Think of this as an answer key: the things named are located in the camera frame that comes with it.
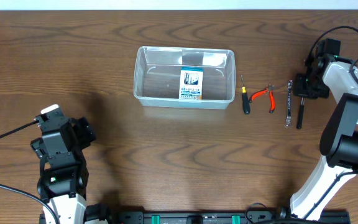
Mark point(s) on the clear plastic container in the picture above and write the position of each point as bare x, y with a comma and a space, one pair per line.
157, 76

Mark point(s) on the white blue cardboard box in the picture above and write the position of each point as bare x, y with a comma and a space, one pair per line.
191, 82

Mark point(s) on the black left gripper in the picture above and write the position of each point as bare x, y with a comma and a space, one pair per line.
83, 132

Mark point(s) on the black yellow screwdriver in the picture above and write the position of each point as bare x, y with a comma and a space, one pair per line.
245, 99

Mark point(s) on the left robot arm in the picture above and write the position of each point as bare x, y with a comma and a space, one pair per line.
63, 172

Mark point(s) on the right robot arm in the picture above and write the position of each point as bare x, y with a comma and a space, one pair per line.
327, 73

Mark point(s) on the silver ring wrench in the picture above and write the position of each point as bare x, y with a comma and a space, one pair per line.
288, 118

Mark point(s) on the small black orange hammer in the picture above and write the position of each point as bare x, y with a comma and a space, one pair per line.
300, 114

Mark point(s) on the orange handled pliers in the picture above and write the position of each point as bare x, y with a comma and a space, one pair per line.
268, 90

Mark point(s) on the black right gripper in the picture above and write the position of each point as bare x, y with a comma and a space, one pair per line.
299, 90

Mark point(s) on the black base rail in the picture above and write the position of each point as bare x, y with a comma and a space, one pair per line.
100, 213

